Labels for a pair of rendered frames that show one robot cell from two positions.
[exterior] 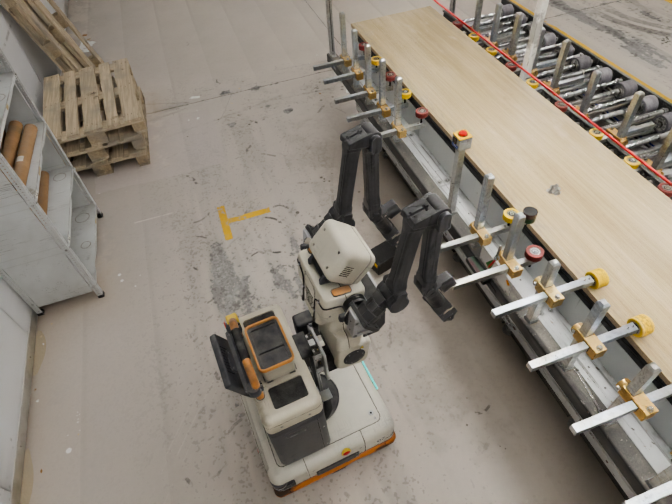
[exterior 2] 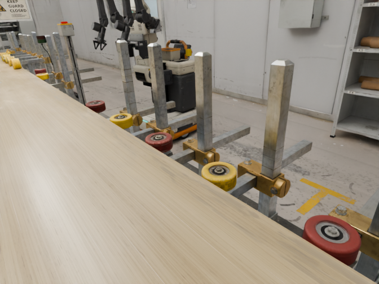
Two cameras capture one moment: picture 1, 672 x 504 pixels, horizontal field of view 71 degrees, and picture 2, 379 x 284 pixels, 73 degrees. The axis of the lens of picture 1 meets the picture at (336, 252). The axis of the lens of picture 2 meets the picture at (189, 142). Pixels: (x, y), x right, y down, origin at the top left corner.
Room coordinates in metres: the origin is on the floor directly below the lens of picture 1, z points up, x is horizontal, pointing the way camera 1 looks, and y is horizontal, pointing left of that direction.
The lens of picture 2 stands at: (3.74, -0.70, 1.22)
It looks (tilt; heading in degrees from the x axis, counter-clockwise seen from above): 26 degrees down; 156
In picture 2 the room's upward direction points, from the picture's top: 3 degrees counter-clockwise
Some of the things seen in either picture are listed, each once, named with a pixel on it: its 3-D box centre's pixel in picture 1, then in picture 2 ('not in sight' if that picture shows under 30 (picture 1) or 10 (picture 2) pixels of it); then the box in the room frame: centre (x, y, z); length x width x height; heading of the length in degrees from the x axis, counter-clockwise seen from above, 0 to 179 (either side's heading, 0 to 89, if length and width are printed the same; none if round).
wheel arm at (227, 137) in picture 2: (364, 94); (207, 146); (3.02, -0.31, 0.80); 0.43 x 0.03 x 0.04; 104
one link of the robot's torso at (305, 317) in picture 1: (330, 335); (154, 77); (1.17, 0.07, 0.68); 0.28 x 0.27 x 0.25; 19
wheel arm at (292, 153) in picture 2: (351, 75); (268, 169); (3.26, -0.25, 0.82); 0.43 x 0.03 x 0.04; 104
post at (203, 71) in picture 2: (368, 78); (204, 131); (3.07, -0.35, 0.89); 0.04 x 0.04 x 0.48; 14
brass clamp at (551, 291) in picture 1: (547, 291); (46, 60); (1.11, -0.86, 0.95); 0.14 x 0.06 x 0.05; 14
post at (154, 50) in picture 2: (382, 93); (160, 109); (2.83, -0.41, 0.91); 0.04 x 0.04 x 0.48; 14
